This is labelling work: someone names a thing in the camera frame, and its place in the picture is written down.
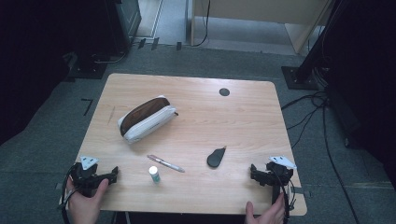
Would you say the white and brown pencil case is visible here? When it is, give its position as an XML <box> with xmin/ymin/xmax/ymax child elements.
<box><xmin>117</xmin><ymin>94</ymin><xmax>179</xmax><ymax>145</ymax></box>

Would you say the black stand with square base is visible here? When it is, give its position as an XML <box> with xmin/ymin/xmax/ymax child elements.
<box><xmin>281</xmin><ymin>0</ymin><xmax>345</xmax><ymax>91</ymax></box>

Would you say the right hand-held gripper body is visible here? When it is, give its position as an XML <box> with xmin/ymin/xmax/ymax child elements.
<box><xmin>264</xmin><ymin>155</ymin><xmax>298</xmax><ymax>205</ymax></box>

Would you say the black stand with flat base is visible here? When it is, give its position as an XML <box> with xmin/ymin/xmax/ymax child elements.
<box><xmin>62</xmin><ymin>50</ymin><xmax>129</xmax><ymax>80</ymax></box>

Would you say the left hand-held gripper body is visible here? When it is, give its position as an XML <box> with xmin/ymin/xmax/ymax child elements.
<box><xmin>71</xmin><ymin>155</ymin><xmax>108</xmax><ymax>198</ymax></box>

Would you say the black hanging cable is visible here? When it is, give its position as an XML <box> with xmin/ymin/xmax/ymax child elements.
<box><xmin>191</xmin><ymin>0</ymin><xmax>212</xmax><ymax>49</ymax></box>

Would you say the person's left hand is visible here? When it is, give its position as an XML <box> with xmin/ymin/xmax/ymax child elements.
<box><xmin>65</xmin><ymin>177</ymin><xmax>110</xmax><ymax>224</ymax></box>

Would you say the white capped small bottle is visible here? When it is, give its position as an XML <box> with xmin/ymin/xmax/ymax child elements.
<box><xmin>148</xmin><ymin>165</ymin><xmax>162</xmax><ymax>185</ymax></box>

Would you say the black cabinet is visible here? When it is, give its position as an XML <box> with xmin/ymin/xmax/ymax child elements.
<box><xmin>104</xmin><ymin>0</ymin><xmax>143</xmax><ymax>54</ymax></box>

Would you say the person's right hand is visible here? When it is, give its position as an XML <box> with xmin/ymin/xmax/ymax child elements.
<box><xmin>245</xmin><ymin>191</ymin><xmax>286</xmax><ymax>224</ymax></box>

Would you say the light wooden furniture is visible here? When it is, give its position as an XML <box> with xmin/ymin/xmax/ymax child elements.
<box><xmin>190</xmin><ymin>0</ymin><xmax>332</xmax><ymax>56</ymax></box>

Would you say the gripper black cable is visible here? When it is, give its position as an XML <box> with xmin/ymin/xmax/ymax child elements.
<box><xmin>57</xmin><ymin>163</ymin><xmax>78</xmax><ymax>224</ymax></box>
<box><xmin>274</xmin><ymin>162</ymin><xmax>297</xmax><ymax>224</ymax></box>

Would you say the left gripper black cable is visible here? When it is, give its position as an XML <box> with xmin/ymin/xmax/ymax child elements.
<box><xmin>57</xmin><ymin>163</ymin><xmax>78</xmax><ymax>224</ymax></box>

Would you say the black floor cable bundle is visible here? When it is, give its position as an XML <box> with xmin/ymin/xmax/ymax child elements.
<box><xmin>280</xmin><ymin>66</ymin><xmax>330</xmax><ymax>150</ymax></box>

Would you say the silver pen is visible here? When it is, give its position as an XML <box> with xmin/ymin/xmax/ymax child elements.
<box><xmin>147</xmin><ymin>154</ymin><xmax>186</xmax><ymax>174</ymax></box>

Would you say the black teardrop shaped object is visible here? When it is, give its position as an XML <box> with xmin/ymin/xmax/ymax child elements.
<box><xmin>206</xmin><ymin>146</ymin><xmax>228</xmax><ymax>169</ymax></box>

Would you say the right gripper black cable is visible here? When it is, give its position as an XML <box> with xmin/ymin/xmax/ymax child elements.
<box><xmin>274</xmin><ymin>162</ymin><xmax>297</xmax><ymax>224</ymax></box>

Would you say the long black floor cable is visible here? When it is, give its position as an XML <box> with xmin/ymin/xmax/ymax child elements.
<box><xmin>321</xmin><ymin>99</ymin><xmax>361</xmax><ymax>224</ymax></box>

